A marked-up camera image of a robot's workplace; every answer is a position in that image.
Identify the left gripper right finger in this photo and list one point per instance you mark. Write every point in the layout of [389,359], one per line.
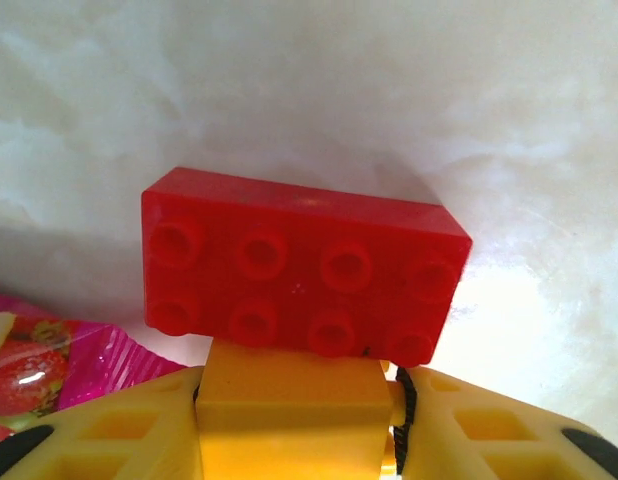
[489,440]

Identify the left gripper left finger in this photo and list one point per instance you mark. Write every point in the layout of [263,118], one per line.
[114,435]

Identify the yellow lego brick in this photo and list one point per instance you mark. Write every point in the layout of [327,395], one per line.
[294,410]

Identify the red long lego brick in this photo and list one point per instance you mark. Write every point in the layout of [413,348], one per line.
[299,270]

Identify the colourful candy bag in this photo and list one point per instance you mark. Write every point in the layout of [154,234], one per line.
[49,360]

